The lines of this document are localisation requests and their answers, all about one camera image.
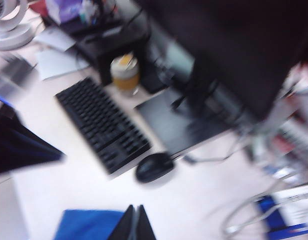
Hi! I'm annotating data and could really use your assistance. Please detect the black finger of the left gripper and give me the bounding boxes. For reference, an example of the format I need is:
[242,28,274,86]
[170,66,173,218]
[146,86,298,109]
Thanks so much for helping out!
[0,104,67,176]

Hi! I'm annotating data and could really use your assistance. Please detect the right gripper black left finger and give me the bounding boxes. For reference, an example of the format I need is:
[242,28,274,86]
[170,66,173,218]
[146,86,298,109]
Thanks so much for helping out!
[107,204,138,240]

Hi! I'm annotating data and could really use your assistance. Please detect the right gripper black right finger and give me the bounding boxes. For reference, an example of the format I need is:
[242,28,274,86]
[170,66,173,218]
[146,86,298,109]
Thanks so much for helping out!
[136,204,158,240]

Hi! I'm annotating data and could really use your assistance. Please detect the blue microfibre rag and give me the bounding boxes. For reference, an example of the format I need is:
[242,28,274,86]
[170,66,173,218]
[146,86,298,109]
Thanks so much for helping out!
[52,209,127,240]

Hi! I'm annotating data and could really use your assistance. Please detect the black computer mouse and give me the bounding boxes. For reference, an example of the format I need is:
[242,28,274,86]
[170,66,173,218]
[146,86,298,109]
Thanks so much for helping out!
[135,151,175,184]

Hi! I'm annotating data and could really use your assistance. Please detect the black keyboard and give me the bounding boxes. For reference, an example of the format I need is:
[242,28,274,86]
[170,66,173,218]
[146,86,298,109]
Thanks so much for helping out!
[54,76,153,176]

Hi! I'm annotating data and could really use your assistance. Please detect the white paper sheet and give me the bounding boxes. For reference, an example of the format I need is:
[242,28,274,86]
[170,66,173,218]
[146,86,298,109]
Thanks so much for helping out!
[33,26,77,52]
[35,48,92,81]

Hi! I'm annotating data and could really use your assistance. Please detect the black monitor stand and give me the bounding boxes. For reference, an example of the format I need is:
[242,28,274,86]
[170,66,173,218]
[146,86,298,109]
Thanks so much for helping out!
[135,74,236,156]

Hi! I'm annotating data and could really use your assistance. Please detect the glass jar with yellow contents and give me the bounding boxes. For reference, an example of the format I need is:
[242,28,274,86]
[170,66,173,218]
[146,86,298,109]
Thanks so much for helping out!
[110,53,141,98]

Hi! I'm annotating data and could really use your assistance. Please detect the black desk riser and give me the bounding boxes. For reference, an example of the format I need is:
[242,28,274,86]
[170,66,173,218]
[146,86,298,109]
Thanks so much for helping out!
[75,14,153,86]

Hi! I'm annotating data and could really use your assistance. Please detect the blue white box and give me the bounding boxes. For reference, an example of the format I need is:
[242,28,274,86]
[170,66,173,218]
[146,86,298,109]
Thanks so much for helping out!
[255,184,308,236]

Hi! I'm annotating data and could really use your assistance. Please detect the purple box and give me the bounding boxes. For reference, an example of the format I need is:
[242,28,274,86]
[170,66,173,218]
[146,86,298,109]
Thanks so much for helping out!
[45,0,82,25]

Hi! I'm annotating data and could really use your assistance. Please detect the black monitor with button row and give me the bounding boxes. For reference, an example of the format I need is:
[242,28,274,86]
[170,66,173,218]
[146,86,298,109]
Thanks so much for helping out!
[138,0,308,123]

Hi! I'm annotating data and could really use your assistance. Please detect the grey looped cable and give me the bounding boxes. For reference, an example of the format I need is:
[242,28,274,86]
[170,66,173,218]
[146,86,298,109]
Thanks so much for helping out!
[220,188,286,240]

